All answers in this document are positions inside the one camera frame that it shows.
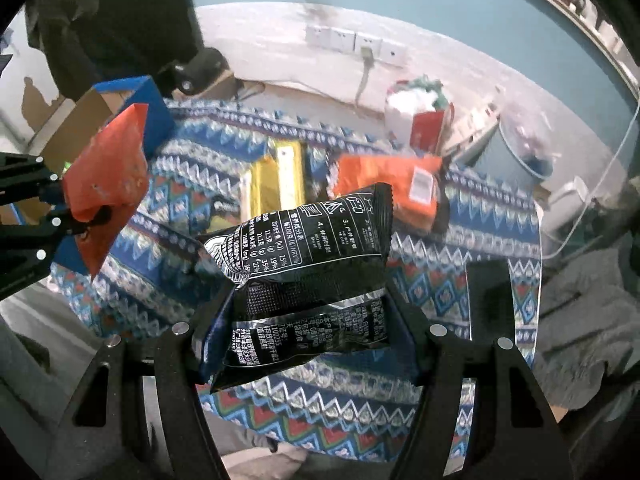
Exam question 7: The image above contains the thin white cable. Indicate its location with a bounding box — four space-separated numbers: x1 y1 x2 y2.
541 100 640 261

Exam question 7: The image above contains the white plug with cable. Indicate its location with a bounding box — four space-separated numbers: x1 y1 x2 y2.
354 46 377 107

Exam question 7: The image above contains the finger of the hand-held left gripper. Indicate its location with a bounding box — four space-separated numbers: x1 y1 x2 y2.
0 152 67 207
0 206 114 302

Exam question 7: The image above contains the white bag with red carton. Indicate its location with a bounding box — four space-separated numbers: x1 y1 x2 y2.
384 76 455 155

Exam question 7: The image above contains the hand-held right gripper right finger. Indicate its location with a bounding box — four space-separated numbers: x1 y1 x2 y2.
384 291 574 480

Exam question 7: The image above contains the grey round bin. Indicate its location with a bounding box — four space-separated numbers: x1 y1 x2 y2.
492 109 557 182

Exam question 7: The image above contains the grey cloth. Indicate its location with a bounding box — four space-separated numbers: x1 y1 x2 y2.
533 247 640 413

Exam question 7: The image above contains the row of white wall sockets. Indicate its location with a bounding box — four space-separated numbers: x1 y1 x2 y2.
305 24 407 69

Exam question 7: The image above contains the cardboard box with blue rim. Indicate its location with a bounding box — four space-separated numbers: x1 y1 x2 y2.
0 76 176 281

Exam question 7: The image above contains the blue patterned blanket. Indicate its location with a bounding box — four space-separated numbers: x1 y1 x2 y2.
47 97 543 463

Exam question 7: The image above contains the orange and black snack packet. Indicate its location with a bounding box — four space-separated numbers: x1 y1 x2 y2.
327 154 451 235

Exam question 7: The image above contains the white power adapter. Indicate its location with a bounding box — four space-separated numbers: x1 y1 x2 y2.
546 176 594 217

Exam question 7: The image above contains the gold snack packet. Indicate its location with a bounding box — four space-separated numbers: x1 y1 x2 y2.
239 141 309 222

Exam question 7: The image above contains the dark hanging garment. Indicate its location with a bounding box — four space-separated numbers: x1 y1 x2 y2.
25 0 202 103

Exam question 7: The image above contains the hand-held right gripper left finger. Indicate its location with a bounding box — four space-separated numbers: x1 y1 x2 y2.
60 282 237 480

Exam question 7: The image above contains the plain orange snack packet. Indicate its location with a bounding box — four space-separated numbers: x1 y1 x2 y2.
62 103 151 282

